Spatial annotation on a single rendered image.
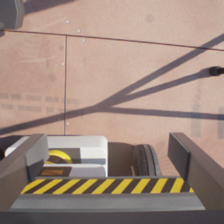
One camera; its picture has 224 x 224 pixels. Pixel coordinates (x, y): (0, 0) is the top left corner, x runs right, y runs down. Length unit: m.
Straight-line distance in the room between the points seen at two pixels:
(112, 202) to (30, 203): 0.11
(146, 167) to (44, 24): 0.48
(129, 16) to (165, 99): 0.26
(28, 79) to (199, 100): 0.54
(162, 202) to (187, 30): 0.46
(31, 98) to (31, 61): 0.11
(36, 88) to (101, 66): 0.21
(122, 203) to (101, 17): 0.46
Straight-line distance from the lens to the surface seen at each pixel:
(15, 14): 0.30
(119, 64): 0.51
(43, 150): 0.17
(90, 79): 0.51
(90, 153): 0.43
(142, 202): 0.26
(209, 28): 0.59
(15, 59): 0.58
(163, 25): 0.54
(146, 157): 0.45
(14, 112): 0.61
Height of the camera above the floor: 0.51
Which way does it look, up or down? 76 degrees down
